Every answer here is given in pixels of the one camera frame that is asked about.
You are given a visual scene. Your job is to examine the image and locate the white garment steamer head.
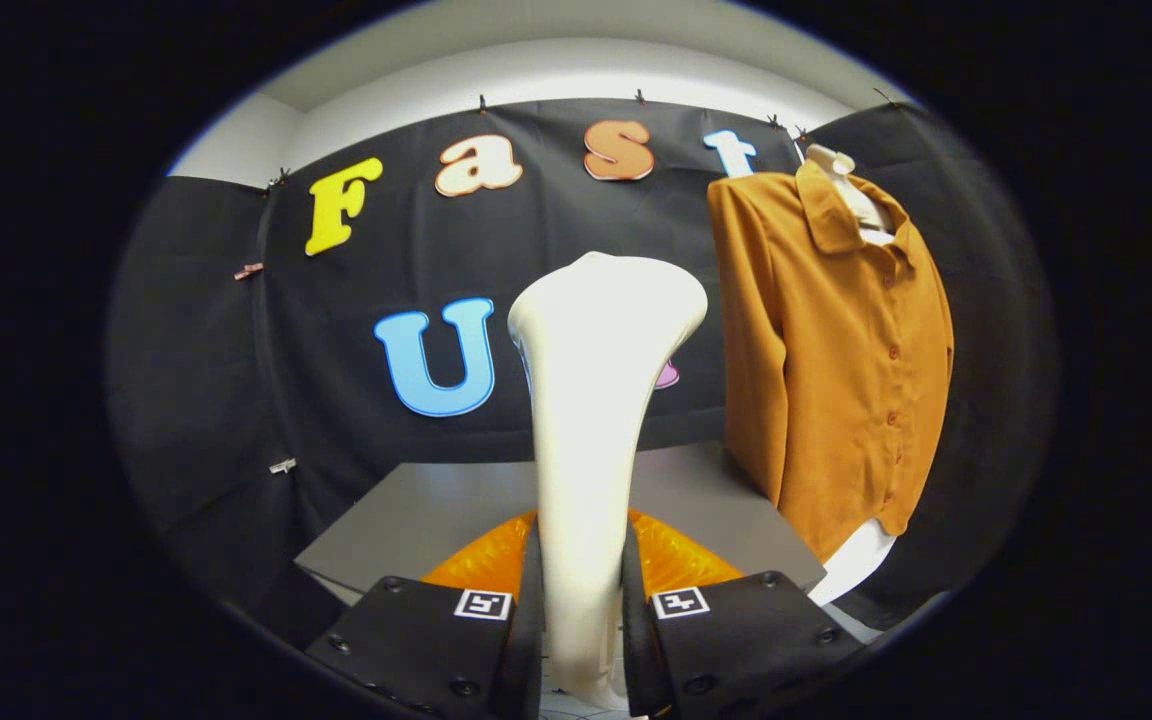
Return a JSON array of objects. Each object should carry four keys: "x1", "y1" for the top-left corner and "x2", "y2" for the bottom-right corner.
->
[{"x1": 508, "y1": 250, "x2": 709, "y2": 711}]

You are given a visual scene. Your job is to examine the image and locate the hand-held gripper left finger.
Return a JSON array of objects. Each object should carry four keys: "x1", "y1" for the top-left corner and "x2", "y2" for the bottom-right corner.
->
[{"x1": 306, "y1": 512, "x2": 545, "y2": 720}]

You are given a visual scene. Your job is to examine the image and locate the white garment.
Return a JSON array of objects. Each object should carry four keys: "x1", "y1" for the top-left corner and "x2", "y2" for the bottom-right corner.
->
[{"x1": 808, "y1": 517, "x2": 899, "y2": 607}]

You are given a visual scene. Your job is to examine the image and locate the black backdrop cloth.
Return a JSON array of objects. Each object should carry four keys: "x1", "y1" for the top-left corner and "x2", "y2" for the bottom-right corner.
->
[{"x1": 106, "y1": 95, "x2": 1057, "y2": 651}]

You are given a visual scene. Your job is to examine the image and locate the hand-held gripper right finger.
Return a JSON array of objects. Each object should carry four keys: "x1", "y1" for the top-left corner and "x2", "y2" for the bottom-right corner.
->
[{"x1": 621, "y1": 508, "x2": 865, "y2": 719}]

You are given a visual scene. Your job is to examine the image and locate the white clothes hanger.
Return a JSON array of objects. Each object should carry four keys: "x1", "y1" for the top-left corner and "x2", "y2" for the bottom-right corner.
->
[{"x1": 804, "y1": 143, "x2": 897, "y2": 246}]

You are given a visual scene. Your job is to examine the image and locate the orange button-up shirt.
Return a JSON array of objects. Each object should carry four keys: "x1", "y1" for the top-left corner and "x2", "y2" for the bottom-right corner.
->
[{"x1": 706, "y1": 160, "x2": 955, "y2": 566}]

